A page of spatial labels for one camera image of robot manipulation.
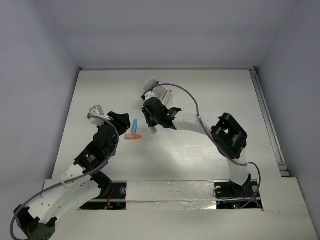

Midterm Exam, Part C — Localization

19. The green capsule eraser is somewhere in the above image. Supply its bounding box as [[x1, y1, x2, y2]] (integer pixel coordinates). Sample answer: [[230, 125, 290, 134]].
[[149, 126, 158, 135]]

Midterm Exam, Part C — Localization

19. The clear green gel pen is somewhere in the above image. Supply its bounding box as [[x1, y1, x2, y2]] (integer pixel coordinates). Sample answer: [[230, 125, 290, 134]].
[[150, 80, 159, 91]]

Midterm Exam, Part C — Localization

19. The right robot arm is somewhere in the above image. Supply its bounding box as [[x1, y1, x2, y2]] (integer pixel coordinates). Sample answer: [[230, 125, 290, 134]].
[[142, 97, 252, 196]]

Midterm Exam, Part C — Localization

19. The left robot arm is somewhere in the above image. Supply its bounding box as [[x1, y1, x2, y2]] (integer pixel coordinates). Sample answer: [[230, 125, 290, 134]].
[[11, 108, 131, 240]]

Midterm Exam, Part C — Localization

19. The blue capsule eraser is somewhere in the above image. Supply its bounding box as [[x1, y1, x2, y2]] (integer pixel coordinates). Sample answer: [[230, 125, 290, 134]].
[[131, 119, 138, 134]]

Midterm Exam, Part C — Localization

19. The orange capsule eraser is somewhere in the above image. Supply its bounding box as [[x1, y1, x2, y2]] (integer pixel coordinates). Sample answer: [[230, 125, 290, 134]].
[[124, 133, 142, 140]]

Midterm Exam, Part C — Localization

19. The white three-compartment organizer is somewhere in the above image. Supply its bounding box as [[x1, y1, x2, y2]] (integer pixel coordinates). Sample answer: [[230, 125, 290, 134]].
[[142, 77, 174, 109]]

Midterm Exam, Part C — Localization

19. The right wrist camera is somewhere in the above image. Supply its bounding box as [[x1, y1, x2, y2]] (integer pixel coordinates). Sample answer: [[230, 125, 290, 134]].
[[141, 91, 156, 101]]

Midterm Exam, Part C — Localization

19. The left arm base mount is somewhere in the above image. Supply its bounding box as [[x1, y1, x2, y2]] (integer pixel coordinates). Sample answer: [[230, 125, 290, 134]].
[[80, 171, 127, 210]]

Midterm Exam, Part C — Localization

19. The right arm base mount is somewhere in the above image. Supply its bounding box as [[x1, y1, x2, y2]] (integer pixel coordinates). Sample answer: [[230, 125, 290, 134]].
[[212, 174, 263, 210]]

